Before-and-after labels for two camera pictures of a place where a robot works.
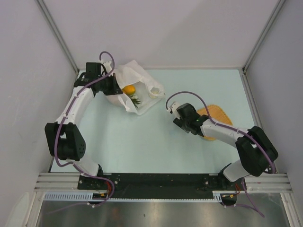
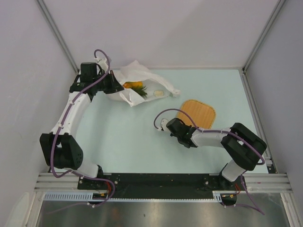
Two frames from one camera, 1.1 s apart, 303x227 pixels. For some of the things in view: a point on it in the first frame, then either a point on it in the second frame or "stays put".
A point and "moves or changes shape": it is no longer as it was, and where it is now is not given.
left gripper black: x=115 y=89 stays put
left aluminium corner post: x=48 y=16 stays put
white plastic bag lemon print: x=130 y=73 moves or changes shape
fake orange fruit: x=129 y=90 → x=132 y=84
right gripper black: x=179 y=122 → x=188 y=126
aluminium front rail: x=258 y=182 stays put
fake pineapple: x=135 y=101 → x=140 y=90
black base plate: x=162 y=186 stays put
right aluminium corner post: x=279 y=5 stays put
